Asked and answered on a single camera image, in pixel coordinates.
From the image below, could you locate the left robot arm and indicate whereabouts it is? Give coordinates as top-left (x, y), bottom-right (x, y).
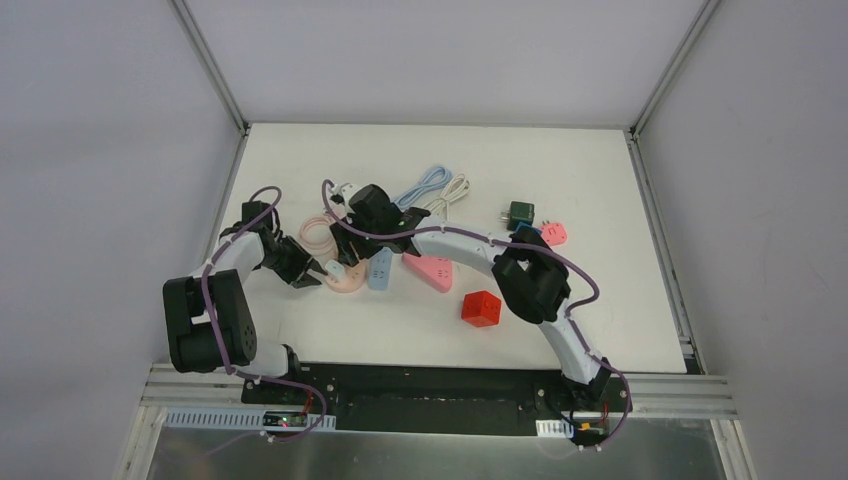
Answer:
top-left (162, 200), bottom-right (327, 405)

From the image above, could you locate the blue cube socket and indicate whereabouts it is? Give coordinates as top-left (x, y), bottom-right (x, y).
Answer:
top-left (514, 222), bottom-right (541, 234)

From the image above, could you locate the light blue plug box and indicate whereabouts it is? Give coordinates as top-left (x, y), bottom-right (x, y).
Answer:
top-left (367, 248), bottom-right (393, 291)

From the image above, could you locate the pink plug adapter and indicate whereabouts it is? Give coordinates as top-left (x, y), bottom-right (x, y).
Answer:
top-left (539, 222), bottom-right (568, 247)

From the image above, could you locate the small white plug adapter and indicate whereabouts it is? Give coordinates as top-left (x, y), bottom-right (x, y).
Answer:
top-left (324, 260), bottom-right (347, 281)

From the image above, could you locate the pink coiled cable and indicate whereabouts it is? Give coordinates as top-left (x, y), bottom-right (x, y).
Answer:
top-left (298, 213), bottom-right (340, 260)

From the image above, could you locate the green cube socket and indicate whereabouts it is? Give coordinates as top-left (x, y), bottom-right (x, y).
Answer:
top-left (500, 200), bottom-right (535, 231)

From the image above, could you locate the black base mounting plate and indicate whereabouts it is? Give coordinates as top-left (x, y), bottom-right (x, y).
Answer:
top-left (241, 363), bottom-right (627, 436)

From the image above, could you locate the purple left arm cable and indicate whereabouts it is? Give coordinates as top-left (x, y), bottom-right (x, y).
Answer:
top-left (199, 185), bottom-right (329, 445)

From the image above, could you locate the red cube socket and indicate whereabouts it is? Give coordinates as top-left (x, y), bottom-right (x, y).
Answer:
top-left (460, 290), bottom-right (502, 328)

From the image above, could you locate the white power strip cable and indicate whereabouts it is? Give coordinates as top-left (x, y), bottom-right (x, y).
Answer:
top-left (423, 173), bottom-right (473, 220)

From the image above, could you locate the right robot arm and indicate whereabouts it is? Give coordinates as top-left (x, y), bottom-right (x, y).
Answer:
top-left (321, 179), bottom-right (613, 410)

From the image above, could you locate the pink round socket base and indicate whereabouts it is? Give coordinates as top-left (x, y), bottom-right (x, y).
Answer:
top-left (324, 262), bottom-right (367, 294)

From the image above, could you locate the pink triangular power strip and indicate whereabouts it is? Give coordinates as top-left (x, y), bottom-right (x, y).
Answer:
top-left (401, 253), bottom-right (454, 293)

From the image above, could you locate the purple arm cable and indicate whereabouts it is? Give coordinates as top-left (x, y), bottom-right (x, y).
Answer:
top-left (320, 178), bottom-right (634, 452)
top-left (199, 185), bottom-right (329, 445)

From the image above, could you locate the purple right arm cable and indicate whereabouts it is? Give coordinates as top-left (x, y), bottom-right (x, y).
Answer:
top-left (320, 178), bottom-right (634, 452)

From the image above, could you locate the light blue cable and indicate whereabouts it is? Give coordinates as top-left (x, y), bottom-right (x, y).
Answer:
top-left (392, 164), bottom-right (453, 208)

